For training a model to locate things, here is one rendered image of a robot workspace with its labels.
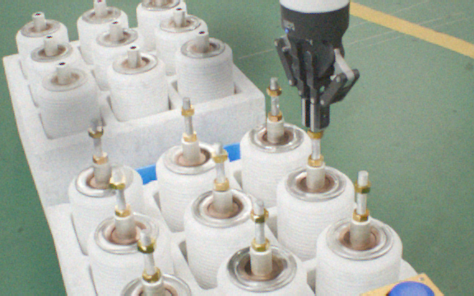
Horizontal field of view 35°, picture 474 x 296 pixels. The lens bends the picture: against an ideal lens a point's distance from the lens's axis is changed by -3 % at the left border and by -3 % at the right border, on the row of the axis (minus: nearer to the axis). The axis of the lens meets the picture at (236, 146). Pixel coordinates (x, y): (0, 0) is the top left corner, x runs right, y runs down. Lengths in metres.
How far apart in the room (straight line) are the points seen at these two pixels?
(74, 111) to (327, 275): 0.54
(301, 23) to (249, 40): 1.12
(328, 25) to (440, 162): 0.70
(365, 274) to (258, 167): 0.25
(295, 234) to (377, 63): 0.92
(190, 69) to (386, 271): 0.56
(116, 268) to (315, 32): 0.34
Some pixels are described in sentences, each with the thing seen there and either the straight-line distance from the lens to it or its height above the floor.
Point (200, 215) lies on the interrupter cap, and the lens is 0.91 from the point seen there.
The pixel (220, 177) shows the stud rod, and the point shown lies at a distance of 0.89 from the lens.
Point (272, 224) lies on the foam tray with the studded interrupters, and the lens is 1.03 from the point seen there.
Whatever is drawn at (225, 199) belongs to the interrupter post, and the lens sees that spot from 0.90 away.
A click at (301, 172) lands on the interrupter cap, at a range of 0.97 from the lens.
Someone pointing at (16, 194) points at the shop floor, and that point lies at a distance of 1.46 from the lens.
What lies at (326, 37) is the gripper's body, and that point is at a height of 0.46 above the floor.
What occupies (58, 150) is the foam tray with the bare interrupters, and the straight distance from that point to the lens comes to 1.22.
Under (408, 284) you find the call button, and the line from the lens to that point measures 0.70.
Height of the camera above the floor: 0.80
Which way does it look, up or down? 32 degrees down
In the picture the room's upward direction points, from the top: 3 degrees counter-clockwise
